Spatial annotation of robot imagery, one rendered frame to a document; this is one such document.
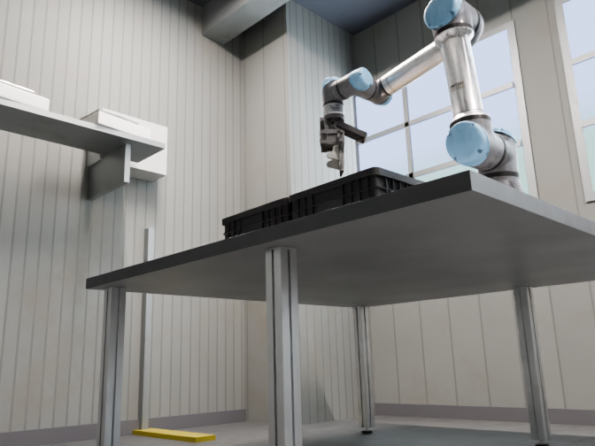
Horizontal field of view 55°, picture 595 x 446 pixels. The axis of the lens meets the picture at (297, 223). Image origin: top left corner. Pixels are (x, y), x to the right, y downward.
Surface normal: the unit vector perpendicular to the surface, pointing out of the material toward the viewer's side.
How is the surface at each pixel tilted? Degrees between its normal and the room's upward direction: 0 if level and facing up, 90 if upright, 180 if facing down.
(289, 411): 90
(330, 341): 90
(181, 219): 90
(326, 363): 90
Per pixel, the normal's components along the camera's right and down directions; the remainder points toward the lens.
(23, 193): 0.70, -0.19
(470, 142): -0.69, 0.02
